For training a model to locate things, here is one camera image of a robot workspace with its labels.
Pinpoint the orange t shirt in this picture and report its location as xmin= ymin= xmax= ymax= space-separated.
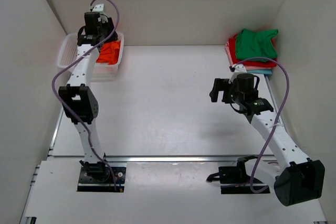
xmin=96 ymin=41 xmax=121 ymax=65

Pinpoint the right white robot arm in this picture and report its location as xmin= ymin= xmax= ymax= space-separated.
xmin=207 ymin=73 xmax=325 ymax=206

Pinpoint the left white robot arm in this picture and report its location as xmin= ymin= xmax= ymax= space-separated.
xmin=58 ymin=10 xmax=116 ymax=184

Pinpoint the red folded t shirt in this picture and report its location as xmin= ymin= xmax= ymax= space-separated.
xmin=228 ymin=35 xmax=277 ymax=69

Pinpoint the pink folded t shirt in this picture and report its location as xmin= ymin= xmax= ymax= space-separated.
xmin=225 ymin=41 xmax=271 ymax=71

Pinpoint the light blue folded t shirt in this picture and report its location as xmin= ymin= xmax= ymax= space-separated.
xmin=249 ymin=69 xmax=272 ymax=75

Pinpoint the white plastic basket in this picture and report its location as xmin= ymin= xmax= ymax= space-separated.
xmin=57 ymin=31 xmax=124 ymax=82

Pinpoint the green folded t shirt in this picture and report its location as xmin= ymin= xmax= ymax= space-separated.
xmin=235 ymin=29 xmax=279 ymax=60

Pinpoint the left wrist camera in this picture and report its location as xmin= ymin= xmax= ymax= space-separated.
xmin=90 ymin=3 xmax=105 ymax=15

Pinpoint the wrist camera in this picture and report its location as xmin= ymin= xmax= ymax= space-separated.
xmin=90 ymin=3 xmax=105 ymax=15
xmin=229 ymin=64 xmax=247 ymax=73

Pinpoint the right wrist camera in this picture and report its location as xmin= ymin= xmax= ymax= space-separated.
xmin=229 ymin=64 xmax=247 ymax=73

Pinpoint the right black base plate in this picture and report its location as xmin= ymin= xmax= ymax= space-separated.
xmin=206 ymin=155 xmax=257 ymax=195

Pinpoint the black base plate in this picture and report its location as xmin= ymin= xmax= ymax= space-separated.
xmin=77 ymin=161 xmax=127 ymax=193
xmin=206 ymin=155 xmax=257 ymax=195

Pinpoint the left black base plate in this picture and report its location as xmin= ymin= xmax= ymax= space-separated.
xmin=77 ymin=161 xmax=127 ymax=193

